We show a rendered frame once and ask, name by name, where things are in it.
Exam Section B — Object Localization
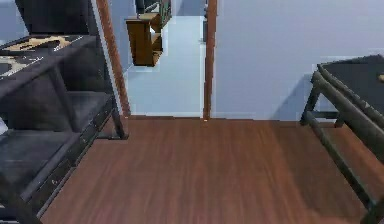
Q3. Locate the brown wooden cabinet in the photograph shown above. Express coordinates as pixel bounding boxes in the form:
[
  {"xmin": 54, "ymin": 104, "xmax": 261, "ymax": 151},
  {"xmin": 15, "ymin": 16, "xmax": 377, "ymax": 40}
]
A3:
[{"xmin": 125, "ymin": 12, "xmax": 164, "ymax": 68}]

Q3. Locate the dark green cupboard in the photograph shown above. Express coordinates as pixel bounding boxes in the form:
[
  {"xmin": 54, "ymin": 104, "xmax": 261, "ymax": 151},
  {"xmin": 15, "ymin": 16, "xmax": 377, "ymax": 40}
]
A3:
[{"xmin": 134, "ymin": 0, "xmax": 173, "ymax": 29}]

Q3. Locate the black metal shelf unit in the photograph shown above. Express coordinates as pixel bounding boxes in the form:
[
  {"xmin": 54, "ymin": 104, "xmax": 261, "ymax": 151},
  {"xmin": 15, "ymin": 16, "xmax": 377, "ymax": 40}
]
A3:
[{"xmin": 0, "ymin": 0, "xmax": 130, "ymax": 224}]

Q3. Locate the dark grey metal table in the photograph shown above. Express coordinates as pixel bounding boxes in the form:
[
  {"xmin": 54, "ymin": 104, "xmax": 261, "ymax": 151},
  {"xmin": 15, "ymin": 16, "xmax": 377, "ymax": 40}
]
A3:
[{"xmin": 299, "ymin": 54, "xmax": 384, "ymax": 224}]

